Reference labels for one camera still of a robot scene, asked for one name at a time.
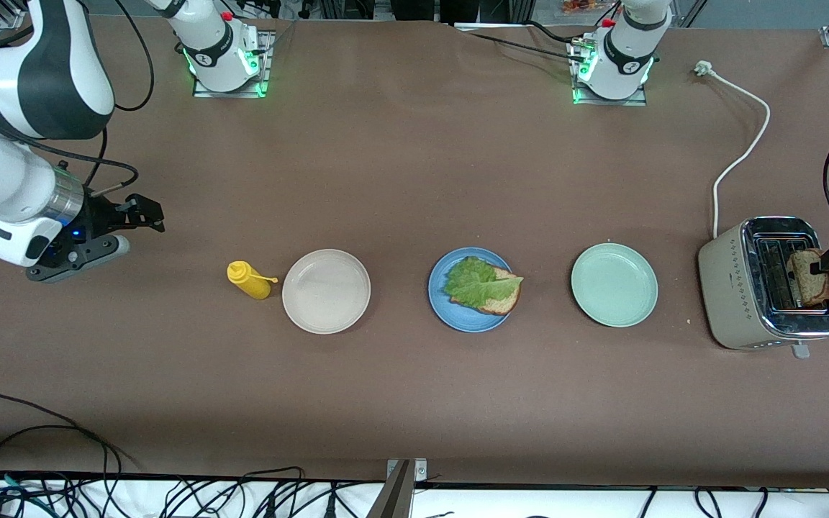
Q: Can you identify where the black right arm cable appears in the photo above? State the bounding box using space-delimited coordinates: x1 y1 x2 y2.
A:
0 0 156 199

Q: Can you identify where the white toaster power cable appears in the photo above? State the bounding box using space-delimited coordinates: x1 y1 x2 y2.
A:
694 60 772 240

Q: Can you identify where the small black cable loop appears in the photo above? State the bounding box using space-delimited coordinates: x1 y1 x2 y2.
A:
0 424 109 518

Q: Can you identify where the brown bread slice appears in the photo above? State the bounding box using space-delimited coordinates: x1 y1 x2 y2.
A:
450 266 522 316
787 248 829 306

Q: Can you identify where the blue round plate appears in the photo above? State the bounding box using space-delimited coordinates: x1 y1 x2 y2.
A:
427 247 517 333

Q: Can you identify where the beige round plate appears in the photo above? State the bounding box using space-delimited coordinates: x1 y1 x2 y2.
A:
282 249 372 335

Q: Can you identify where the mint green round plate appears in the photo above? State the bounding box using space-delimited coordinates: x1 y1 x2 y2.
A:
571 242 659 328

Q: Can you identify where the green lettuce leaf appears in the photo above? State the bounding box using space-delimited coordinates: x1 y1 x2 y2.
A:
445 257 525 306

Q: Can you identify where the yellow mustard squeeze bottle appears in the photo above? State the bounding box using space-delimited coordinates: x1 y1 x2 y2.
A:
227 260 279 301

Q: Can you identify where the black base cable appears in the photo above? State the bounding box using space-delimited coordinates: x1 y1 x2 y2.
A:
468 30 586 62

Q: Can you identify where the grey metal table bracket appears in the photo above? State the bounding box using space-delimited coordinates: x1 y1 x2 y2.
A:
366 458 430 518

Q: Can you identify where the beige chrome toaster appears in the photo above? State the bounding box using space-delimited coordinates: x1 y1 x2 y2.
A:
697 216 829 359

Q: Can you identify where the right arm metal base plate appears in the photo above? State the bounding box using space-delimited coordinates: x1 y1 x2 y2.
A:
191 29 275 99

